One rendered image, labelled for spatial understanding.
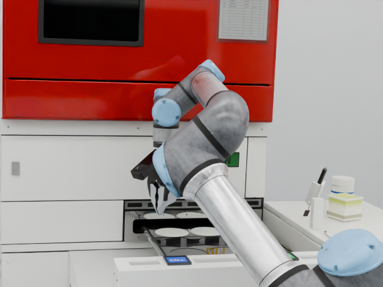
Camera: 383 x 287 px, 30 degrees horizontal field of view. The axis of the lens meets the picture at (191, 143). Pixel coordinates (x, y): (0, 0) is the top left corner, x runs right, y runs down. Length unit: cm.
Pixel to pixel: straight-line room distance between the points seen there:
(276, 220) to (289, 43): 182
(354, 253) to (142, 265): 51
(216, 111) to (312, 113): 244
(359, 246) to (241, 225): 24
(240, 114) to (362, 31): 255
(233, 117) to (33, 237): 89
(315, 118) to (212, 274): 241
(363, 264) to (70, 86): 107
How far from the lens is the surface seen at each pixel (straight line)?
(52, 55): 207
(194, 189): 150
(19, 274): 223
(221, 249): 199
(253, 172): 228
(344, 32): 400
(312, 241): 195
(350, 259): 135
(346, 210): 210
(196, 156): 151
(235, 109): 155
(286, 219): 212
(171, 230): 215
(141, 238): 222
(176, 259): 166
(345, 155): 406
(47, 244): 221
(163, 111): 189
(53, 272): 223
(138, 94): 210
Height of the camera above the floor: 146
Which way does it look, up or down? 8 degrees down
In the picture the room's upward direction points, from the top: 2 degrees clockwise
